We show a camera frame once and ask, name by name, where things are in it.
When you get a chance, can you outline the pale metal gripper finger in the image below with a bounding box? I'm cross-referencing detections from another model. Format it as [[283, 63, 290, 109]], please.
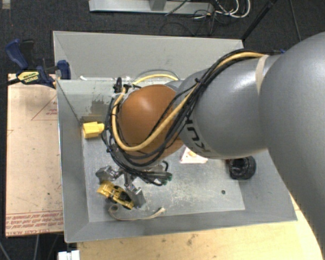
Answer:
[[125, 183, 147, 209], [95, 165, 120, 184]]

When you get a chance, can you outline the yellow and black toy vehicle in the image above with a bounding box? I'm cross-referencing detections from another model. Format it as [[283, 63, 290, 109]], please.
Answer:
[[96, 180, 135, 210]]

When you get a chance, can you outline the yellow toy block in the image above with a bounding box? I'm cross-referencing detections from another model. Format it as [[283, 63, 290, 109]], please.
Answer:
[[82, 121, 105, 139]]

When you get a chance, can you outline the grey metal bin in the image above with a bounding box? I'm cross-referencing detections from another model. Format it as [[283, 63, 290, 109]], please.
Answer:
[[53, 30, 298, 244]]

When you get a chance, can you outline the white and pink packet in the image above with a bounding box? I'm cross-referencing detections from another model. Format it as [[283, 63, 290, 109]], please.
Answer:
[[178, 147, 209, 164]]

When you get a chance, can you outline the brown cardboard board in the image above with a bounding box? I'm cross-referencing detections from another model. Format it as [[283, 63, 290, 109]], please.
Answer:
[[5, 73, 64, 238]]

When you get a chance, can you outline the black round object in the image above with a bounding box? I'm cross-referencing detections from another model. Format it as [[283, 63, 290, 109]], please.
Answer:
[[226, 155, 257, 180]]

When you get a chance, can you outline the white cord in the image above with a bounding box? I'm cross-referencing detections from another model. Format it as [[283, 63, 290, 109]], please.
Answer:
[[108, 204, 166, 222]]

